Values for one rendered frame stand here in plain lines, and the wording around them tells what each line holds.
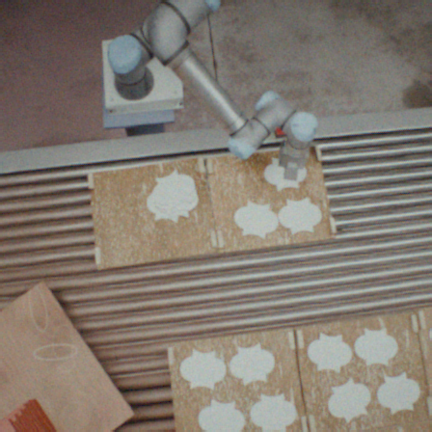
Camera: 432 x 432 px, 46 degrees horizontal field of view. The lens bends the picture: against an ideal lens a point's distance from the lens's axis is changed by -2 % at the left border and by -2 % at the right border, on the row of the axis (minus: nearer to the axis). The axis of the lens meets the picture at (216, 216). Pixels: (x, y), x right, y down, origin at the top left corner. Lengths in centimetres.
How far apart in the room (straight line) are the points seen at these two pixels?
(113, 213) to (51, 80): 155
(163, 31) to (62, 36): 200
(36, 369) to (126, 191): 66
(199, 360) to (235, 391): 15
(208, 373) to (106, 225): 60
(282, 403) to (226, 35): 225
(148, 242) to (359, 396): 86
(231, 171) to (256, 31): 160
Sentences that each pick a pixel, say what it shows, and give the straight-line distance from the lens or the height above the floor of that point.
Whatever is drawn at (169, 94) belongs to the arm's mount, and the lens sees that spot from 199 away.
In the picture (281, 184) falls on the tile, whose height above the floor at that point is 94.
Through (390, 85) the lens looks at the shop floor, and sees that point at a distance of 331.
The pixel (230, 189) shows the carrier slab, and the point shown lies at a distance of 185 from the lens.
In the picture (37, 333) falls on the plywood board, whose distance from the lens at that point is 172.
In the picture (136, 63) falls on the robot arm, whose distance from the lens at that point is 183.
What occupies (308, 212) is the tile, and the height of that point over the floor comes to 94.
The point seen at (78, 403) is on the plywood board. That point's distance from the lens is 168.
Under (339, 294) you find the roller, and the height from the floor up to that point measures 92.
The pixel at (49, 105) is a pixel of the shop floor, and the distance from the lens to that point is 317.
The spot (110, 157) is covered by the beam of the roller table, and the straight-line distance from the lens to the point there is 194.
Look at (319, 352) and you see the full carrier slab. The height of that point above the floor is 95.
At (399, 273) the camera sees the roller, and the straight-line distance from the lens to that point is 191.
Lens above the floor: 268
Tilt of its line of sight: 73 degrees down
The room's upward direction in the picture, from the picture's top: 5 degrees clockwise
